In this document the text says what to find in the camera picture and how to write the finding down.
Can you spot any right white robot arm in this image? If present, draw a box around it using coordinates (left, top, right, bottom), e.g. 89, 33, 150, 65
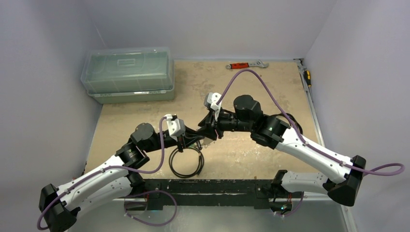
197, 92, 366, 206

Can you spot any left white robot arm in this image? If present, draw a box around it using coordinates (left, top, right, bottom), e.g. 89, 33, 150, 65
36, 115, 205, 232

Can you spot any yellow black screwdriver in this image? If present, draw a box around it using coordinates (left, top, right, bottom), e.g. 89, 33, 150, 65
303, 70, 312, 87

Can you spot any clear green plastic storage box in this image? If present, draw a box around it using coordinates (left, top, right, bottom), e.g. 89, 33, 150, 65
80, 47, 175, 104

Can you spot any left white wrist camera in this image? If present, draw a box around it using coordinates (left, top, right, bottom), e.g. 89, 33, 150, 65
164, 114, 186, 141

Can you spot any black coiled cable loop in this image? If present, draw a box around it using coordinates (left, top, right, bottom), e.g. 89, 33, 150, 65
169, 145, 205, 178

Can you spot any black coiled ethernet cable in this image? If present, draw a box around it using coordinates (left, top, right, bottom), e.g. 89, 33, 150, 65
281, 113, 304, 135

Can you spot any red handled adjustable wrench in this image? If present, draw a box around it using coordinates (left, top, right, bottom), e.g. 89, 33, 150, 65
225, 60, 269, 70

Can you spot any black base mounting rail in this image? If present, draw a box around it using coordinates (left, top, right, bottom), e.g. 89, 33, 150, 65
141, 178, 303, 211

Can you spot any aluminium frame rail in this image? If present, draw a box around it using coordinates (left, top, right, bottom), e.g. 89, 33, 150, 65
110, 178, 351, 203

